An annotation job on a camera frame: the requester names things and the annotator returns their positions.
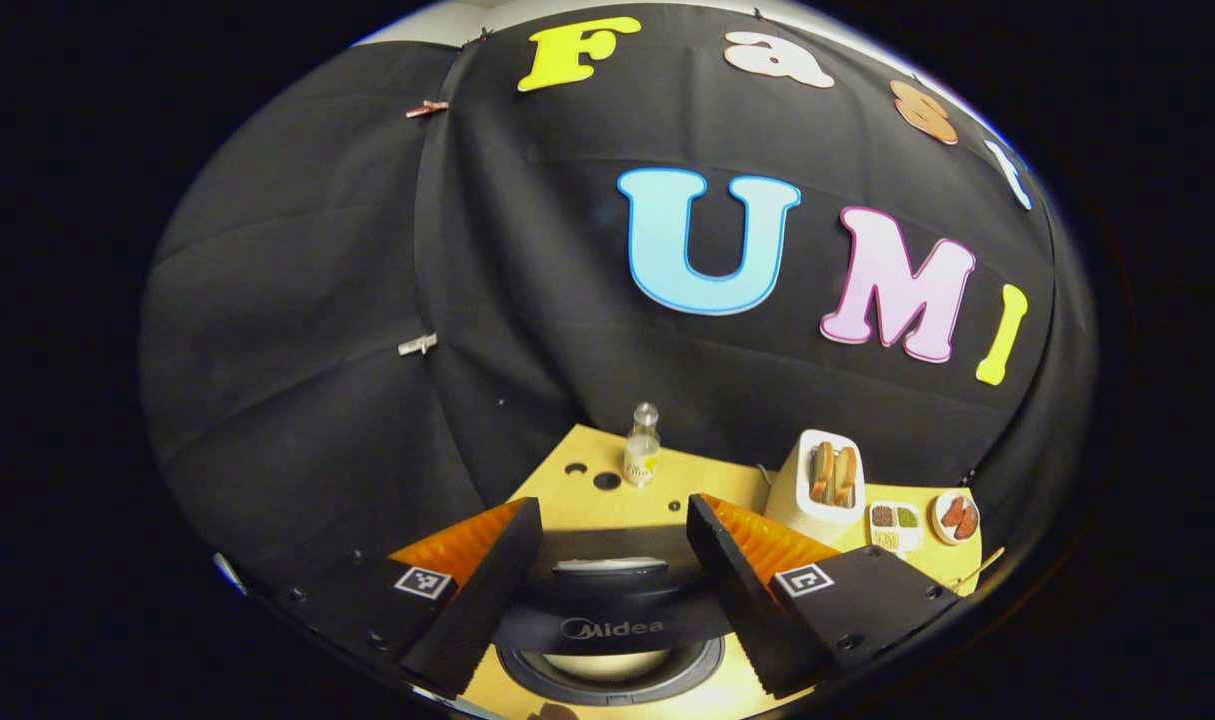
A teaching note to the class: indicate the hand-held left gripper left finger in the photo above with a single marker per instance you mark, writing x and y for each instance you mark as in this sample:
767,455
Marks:
487,600

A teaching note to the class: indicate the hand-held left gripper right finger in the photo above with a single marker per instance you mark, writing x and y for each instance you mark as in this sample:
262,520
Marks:
732,590

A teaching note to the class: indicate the black and silver rice cooker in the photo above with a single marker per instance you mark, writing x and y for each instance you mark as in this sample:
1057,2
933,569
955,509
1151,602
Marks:
607,600

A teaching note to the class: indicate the white rice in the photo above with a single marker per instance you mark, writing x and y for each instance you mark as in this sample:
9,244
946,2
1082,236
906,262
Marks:
607,665

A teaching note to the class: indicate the wooden spoon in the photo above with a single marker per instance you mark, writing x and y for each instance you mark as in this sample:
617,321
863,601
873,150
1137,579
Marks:
977,567

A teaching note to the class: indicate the white toaster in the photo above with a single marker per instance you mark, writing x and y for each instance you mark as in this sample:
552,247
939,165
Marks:
792,500

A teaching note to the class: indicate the toasted bread slice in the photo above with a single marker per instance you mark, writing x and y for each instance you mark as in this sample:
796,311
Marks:
822,470
845,477

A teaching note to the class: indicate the small glass bottle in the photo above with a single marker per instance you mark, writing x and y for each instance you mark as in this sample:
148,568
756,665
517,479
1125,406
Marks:
641,455

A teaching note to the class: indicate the white divided dish of beans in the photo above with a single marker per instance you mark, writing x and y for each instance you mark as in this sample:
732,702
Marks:
894,525

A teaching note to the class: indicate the white round plate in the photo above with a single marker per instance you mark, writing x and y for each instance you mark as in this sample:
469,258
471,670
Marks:
937,515

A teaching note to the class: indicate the red meat slice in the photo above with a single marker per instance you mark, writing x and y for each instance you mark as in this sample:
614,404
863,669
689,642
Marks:
966,522
951,510

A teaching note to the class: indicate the white backdrop clip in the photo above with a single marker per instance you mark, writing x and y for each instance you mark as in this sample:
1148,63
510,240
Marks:
418,345

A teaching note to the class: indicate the black backdrop cloth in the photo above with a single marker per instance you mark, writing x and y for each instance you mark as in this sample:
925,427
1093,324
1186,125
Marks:
367,300

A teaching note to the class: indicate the red backdrop clip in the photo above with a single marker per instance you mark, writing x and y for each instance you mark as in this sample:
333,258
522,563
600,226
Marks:
427,108

